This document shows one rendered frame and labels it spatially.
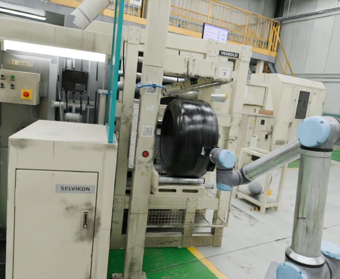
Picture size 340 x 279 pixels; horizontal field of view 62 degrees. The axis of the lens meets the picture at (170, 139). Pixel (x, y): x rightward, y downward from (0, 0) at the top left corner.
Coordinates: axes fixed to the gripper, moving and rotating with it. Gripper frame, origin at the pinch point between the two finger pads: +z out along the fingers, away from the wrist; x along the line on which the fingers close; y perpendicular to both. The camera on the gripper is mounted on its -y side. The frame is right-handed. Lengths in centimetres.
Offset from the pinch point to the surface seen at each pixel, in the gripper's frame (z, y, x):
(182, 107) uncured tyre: 10.2, 30.0, 13.8
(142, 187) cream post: 25, -28, 34
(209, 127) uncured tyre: 1.5, 18.3, -2.8
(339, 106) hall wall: 807, 161, -897
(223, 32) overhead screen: 363, 211, -163
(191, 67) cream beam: 40, 63, 0
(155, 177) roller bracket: 12.3, -18.2, 27.7
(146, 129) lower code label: 19.9, 12.8, 34.9
